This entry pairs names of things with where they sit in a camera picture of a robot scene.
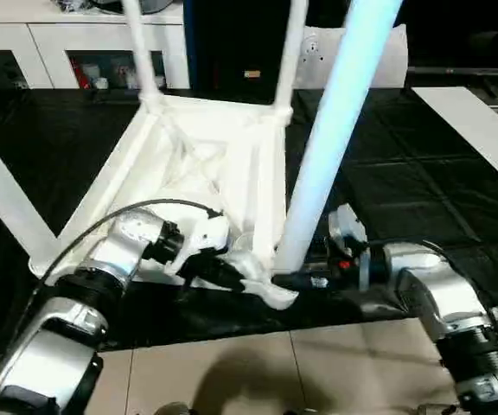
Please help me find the white plastic table leg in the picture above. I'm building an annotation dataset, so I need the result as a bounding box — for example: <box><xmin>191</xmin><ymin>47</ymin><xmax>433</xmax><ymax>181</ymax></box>
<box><xmin>271</xmin><ymin>0</ymin><xmax>404</xmax><ymax>278</ymax></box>
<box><xmin>271</xmin><ymin>0</ymin><xmax>309</xmax><ymax>113</ymax></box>
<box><xmin>121</xmin><ymin>0</ymin><xmax>165</xmax><ymax>109</ymax></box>
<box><xmin>0</xmin><ymin>117</ymin><xmax>60</xmax><ymax>260</ymax></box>

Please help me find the black work mat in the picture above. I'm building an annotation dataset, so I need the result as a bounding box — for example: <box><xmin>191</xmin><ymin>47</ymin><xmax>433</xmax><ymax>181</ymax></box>
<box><xmin>0</xmin><ymin>86</ymin><xmax>498</xmax><ymax>364</ymax></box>

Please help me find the dark grey robot body part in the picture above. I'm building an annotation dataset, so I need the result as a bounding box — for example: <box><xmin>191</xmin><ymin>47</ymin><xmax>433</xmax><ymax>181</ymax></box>
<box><xmin>158</xmin><ymin>402</ymin><xmax>198</xmax><ymax>415</ymax></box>

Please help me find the white flat board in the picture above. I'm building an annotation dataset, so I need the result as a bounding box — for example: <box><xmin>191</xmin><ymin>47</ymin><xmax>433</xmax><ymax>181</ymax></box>
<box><xmin>412</xmin><ymin>86</ymin><xmax>498</xmax><ymax>200</ymax></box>

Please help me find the white plastic bag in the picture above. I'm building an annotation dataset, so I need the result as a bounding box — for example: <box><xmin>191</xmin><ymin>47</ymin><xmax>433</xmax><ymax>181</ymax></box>
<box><xmin>299</xmin><ymin>24</ymin><xmax>410</xmax><ymax>89</ymax></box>

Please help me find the white cabinet with glass doors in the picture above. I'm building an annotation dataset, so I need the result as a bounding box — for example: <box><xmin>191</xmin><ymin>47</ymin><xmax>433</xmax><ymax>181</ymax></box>
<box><xmin>0</xmin><ymin>0</ymin><xmax>189</xmax><ymax>91</ymax></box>

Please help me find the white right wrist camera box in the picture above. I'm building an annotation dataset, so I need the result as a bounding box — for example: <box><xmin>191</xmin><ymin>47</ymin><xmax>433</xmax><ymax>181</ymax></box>
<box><xmin>327</xmin><ymin>204</ymin><xmax>369</xmax><ymax>253</ymax></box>

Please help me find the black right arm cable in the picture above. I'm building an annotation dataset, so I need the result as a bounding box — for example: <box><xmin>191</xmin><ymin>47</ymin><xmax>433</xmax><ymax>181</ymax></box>
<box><xmin>353</xmin><ymin>238</ymin><xmax>498</xmax><ymax>329</ymax></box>

